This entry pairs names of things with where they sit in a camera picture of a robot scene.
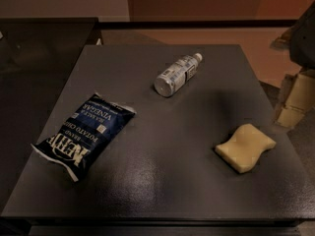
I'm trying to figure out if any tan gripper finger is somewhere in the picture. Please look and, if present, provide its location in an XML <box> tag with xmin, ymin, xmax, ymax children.
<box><xmin>274</xmin><ymin>68</ymin><xmax>315</xmax><ymax>129</ymax></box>

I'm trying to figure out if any yellow sponge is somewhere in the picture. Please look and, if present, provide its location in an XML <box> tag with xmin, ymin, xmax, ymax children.
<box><xmin>215</xmin><ymin>124</ymin><xmax>277</xmax><ymax>174</ymax></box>

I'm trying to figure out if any blue potato chips bag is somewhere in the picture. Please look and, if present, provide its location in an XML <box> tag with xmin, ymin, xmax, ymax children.
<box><xmin>31</xmin><ymin>93</ymin><xmax>136</xmax><ymax>182</ymax></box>

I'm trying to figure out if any clear blue-label plastic bottle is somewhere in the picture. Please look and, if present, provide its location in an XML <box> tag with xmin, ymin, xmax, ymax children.
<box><xmin>154</xmin><ymin>53</ymin><xmax>203</xmax><ymax>97</ymax></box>

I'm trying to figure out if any dark side table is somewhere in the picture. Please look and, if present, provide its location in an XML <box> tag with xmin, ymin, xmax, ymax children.
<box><xmin>0</xmin><ymin>19</ymin><xmax>95</xmax><ymax>211</ymax></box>

